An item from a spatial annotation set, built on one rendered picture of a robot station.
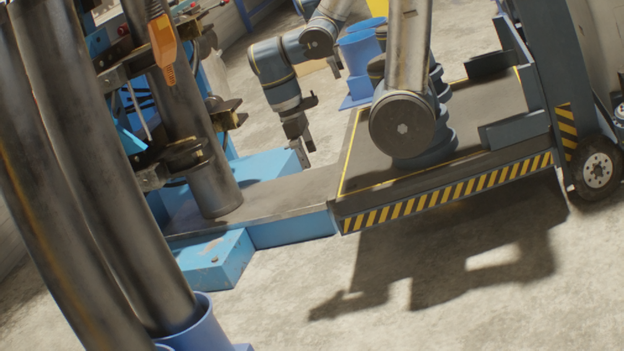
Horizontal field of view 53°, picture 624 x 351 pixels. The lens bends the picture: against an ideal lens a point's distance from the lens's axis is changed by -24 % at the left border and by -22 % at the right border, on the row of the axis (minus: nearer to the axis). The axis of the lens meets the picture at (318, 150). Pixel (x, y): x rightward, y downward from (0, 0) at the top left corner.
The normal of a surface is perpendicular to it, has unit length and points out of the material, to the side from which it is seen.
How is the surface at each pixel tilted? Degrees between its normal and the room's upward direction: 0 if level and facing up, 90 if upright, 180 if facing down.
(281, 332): 0
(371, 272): 0
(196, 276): 90
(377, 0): 90
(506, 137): 90
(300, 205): 0
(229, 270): 90
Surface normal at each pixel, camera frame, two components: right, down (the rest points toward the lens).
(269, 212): -0.35, -0.88
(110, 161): 0.74, -0.06
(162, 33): 0.47, 0.11
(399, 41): -0.49, 0.30
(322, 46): -0.12, 0.37
